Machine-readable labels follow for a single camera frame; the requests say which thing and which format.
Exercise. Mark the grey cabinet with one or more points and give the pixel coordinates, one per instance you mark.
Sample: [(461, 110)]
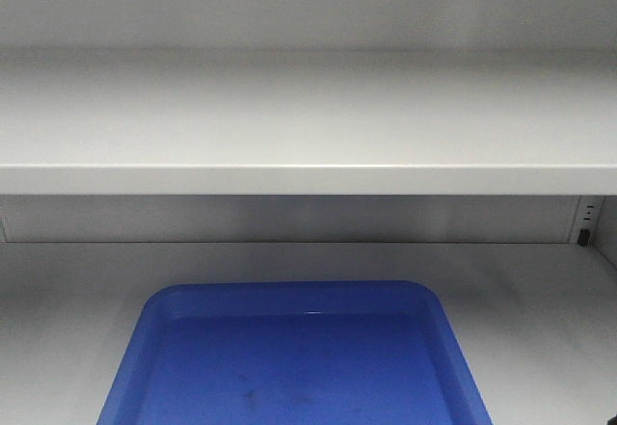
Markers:
[(535, 313)]

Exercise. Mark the grey cabinet shelf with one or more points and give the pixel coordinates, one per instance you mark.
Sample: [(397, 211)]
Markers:
[(98, 122)]

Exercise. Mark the blue plastic tray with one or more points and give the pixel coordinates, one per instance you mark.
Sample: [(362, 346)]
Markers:
[(333, 352)]

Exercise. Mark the black shelf support peg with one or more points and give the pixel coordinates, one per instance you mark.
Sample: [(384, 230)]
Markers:
[(583, 238)]

